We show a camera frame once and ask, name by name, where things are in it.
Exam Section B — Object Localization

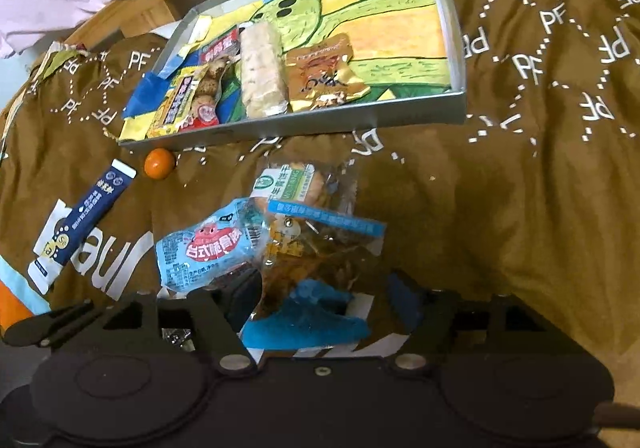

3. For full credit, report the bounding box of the brown printed blanket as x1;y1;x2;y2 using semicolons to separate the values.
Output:
0;0;640;431

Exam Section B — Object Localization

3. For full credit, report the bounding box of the rice cracker bar clear wrapper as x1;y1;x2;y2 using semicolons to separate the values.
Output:
235;21;292;120

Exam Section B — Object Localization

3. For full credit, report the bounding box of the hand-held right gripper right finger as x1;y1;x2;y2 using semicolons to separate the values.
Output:
385;271;547;375

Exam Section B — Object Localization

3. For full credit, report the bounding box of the cream patterned cloth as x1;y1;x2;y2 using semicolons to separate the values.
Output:
29;40;89;90

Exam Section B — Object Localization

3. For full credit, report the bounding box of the green label clear snack packet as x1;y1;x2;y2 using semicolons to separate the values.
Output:
252;160;362;220

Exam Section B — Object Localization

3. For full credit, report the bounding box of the dinosaur drawing paper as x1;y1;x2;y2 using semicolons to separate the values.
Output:
122;0;449;130

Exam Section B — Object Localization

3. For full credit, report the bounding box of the gold brown snack packet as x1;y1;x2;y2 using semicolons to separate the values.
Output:
283;32;372;113

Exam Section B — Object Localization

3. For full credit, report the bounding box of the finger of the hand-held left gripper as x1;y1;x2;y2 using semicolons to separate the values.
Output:
2;301;97;347

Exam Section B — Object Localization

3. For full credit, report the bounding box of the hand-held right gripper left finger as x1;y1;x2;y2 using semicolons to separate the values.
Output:
97;272;264;375

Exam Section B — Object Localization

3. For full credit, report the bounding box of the yellow snack bar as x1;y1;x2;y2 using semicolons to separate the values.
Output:
146;67;209;140

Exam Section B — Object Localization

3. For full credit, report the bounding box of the grey shallow box tray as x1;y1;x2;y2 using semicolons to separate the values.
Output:
117;0;469;155

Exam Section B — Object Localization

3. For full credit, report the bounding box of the clear blue-edged snack packet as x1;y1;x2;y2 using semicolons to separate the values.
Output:
240;201;389;352

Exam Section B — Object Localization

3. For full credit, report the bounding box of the small orange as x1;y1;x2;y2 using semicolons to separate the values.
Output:
144;148;175;178

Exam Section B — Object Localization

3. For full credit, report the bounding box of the navy white powder sachet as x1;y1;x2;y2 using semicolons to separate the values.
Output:
27;159;137;295

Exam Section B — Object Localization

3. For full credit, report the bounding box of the red label quail egg packet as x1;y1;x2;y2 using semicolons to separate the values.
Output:
182;26;242;130

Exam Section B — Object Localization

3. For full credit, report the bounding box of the light blue meat snack packet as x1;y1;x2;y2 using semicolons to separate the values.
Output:
155;198;267;292

